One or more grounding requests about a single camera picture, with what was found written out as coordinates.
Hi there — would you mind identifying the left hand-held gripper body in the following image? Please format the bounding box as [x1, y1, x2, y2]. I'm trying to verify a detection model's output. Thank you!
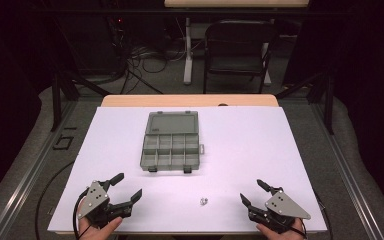
[76, 179, 134, 230]

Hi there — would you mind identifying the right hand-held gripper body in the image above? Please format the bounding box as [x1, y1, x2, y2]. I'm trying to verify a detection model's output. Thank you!
[247, 189, 312, 234]

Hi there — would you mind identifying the grey plastic compartment box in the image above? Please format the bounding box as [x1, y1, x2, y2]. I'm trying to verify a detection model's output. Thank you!
[139, 110, 206, 174]

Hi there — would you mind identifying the person's right hand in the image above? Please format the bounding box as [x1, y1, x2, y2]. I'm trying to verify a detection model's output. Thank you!
[255, 217, 310, 240]

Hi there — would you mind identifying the person's left hand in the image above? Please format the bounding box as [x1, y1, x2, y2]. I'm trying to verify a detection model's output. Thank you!
[76, 197, 124, 240]

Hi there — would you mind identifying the white board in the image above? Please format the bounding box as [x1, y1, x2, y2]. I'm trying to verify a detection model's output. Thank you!
[47, 105, 328, 234]

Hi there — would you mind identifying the wooden table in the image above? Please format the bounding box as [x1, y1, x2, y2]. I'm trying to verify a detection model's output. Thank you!
[100, 93, 280, 108]

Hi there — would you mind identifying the black folding chair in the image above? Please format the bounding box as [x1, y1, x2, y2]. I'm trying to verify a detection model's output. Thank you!
[202, 19, 280, 95]

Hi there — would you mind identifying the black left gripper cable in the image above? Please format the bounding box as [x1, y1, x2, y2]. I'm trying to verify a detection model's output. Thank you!
[72, 188, 93, 240]

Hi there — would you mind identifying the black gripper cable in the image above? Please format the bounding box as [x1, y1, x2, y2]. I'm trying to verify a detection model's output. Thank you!
[291, 217, 310, 240]
[72, 188, 93, 240]

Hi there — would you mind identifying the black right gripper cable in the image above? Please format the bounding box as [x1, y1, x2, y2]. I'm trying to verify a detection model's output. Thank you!
[291, 217, 310, 240]

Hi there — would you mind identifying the black floor cable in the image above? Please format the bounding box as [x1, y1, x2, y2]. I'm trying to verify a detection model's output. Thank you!
[34, 160, 76, 240]
[314, 191, 334, 240]

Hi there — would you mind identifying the aluminium floor rail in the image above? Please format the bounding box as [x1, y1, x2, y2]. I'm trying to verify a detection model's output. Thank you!
[309, 99, 384, 240]
[0, 99, 78, 240]

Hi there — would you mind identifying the black metal frame stand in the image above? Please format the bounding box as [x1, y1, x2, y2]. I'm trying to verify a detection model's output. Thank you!
[50, 70, 112, 133]
[274, 70, 335, 136]

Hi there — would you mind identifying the bundle of floor cables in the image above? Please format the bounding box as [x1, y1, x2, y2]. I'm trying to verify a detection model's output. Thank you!
[118, 41, 183, 96]

